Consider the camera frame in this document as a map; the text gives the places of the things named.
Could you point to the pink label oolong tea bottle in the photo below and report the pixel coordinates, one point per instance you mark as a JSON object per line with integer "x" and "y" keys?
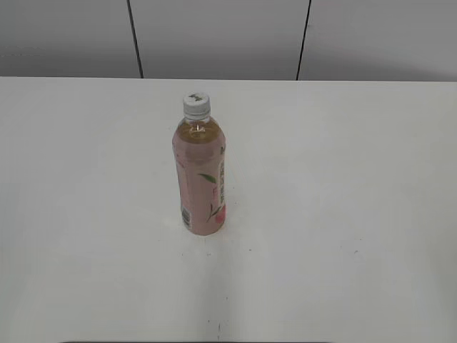
{"x": 199, "y": 151}

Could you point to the white bottle cap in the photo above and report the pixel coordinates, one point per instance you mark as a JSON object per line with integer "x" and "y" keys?
{"x": 196, "y": 104}

